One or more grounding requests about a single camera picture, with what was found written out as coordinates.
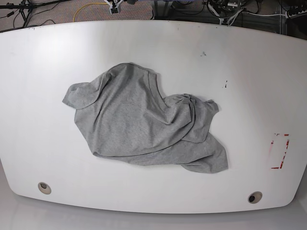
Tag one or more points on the grey T-shirt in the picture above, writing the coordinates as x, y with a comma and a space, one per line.
122, 116

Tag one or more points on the red tape rectangle marking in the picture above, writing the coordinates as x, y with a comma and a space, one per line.
278, 149

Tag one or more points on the white power strip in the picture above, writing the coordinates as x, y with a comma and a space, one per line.
296, 11

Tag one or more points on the black tripod stand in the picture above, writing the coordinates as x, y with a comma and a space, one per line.
26, 7

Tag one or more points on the right table cable grommet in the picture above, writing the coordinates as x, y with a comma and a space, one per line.
255, 197

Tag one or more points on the table cable grommet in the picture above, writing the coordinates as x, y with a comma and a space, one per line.
255, 197
44, 188

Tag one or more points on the left table cable grommet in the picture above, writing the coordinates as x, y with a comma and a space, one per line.
44, 188

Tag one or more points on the grey metal frame post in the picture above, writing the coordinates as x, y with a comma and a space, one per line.
283, 26

